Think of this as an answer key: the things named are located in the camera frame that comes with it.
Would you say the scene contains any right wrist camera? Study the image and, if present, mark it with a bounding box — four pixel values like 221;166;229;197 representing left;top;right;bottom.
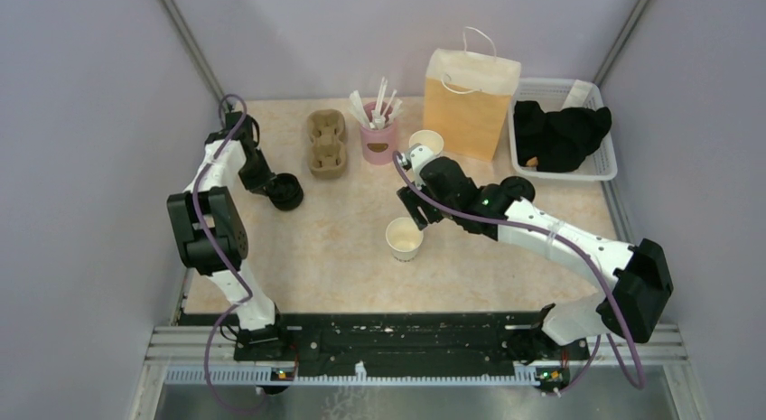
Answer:
397;144;436;175

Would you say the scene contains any brown pulp cup carrier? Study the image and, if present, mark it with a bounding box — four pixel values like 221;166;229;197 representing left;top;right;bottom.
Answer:
306;109;348;180

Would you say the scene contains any stack of white paper cups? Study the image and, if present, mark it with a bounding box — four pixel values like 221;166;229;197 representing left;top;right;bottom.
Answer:
408;129;444;158

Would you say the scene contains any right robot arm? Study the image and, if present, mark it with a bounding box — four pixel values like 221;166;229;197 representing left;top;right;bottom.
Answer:
393;151;673;359

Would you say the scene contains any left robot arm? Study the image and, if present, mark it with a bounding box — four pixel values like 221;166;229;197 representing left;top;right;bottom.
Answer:
166;112;290;360

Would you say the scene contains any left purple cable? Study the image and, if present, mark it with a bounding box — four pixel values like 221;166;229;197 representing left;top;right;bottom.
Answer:
191;94;270;415

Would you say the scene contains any brown paper takeout bag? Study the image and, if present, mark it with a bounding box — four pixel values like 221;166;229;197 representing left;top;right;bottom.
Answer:
423;26;522;162

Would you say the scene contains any black cloth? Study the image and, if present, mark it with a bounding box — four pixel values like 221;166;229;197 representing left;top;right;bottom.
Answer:
513;100;612;173

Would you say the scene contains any stack of black lids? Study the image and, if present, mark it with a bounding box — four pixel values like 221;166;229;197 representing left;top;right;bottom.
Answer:
266;173;304;211

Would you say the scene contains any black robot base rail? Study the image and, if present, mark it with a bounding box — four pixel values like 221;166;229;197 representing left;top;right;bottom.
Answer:
234;312;590;379

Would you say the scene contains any pink straw holder cup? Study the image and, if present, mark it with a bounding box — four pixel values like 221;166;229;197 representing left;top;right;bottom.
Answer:
359;119;399;165

